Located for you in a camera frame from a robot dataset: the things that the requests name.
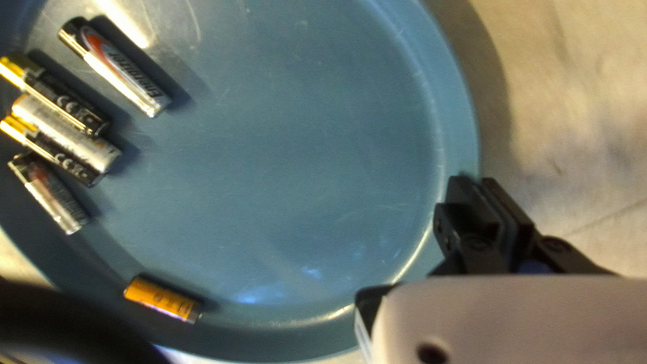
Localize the blue round container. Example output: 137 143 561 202
0 0 481 364

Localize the orange and blue battery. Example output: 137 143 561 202
123 275 203 324

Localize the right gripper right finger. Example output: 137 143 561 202
477 177 615 276

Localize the silver and black battery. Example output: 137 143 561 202
7 152 91 236
57 17 173 118
11 93 123 175

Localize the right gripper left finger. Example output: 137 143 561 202
354 175 509 355

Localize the black and gold battery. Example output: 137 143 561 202
0 55 111 138
0 115 104 188

